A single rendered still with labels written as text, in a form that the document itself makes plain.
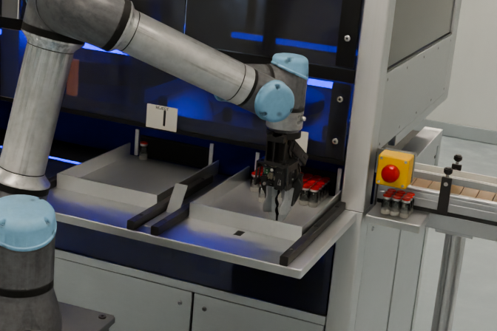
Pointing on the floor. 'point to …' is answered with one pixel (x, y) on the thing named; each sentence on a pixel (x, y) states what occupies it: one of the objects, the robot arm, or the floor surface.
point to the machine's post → (363, 138)
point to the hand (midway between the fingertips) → (278, 218)
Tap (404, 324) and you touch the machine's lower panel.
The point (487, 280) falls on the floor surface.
